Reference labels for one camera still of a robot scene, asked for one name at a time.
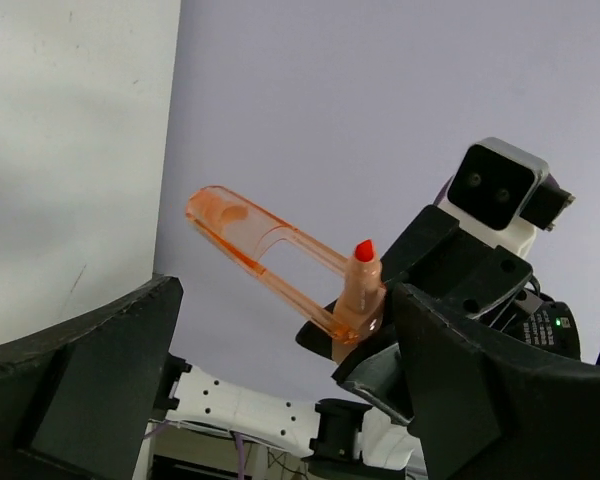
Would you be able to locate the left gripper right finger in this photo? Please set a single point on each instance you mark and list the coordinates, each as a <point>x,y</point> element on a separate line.
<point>548,420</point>

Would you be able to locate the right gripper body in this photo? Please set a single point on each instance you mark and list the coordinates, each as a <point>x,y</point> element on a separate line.
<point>538,320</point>

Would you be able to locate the orange correction tape dispenser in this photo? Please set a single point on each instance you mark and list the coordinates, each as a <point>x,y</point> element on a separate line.
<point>342,295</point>

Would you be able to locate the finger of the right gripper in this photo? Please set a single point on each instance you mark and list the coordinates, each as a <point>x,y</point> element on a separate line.
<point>426,233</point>
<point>427,365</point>

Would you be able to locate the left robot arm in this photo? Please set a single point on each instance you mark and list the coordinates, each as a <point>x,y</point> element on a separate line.
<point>340,439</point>

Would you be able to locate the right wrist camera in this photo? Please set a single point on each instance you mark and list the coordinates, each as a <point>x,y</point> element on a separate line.
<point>503,195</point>

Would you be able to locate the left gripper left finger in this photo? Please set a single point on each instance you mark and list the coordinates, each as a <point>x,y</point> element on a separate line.
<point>76,398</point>

